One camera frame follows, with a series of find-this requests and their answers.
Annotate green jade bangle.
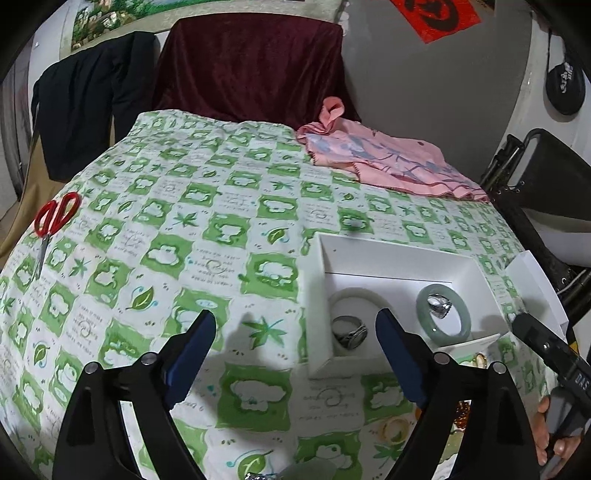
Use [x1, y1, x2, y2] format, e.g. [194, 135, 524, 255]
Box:
[416, 284, 472, 346]

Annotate silver gem ring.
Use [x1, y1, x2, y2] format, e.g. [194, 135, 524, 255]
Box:
[427, 292, 453, 320]

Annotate silver ring pile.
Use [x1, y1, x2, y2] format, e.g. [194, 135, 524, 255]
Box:
[330, 315, 370, 350]

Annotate cream yellow ring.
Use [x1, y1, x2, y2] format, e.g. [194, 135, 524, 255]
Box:
[379, 416, 412, 446]

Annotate pale green jade pendant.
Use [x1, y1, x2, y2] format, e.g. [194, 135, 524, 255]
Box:
[277, 458, 338, 480]

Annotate person's right hand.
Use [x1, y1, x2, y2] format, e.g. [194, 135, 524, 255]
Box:
[530, 396, 582, 478]

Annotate white vivo phone box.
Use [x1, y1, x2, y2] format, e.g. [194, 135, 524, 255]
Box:
[301, 233, 508, 379]

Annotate white box lid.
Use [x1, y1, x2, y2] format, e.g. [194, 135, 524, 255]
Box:
[505, 251, 569, 340]

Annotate green white patterned bedsheet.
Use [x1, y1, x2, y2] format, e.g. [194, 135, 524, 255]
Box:
[1, 110, 522, 479]

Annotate pink folded cloth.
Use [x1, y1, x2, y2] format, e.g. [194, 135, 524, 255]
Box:
[297, 97, 489, 202]

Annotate black folding chair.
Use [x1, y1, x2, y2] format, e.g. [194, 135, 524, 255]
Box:
[480, 128, 590, 325]

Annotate black hanging garment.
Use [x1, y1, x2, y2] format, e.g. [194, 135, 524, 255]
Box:
[31, 32, 156, 182]

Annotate black hanging racket bag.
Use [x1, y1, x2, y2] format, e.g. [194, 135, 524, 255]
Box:
[545, 30, 586, 116]

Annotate dark red velvet cloth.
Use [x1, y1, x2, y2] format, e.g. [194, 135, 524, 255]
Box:
[148, 13, 359, 129]

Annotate red fu character poster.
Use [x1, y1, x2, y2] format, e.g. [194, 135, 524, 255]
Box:
[391, 0, 481, 44]

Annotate waterfall landscape painting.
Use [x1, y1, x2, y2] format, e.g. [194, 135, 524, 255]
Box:
[71, 0, 207, 51]

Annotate red handled scissors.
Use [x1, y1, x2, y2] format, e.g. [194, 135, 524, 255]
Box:
[33, 191, 82, 280]

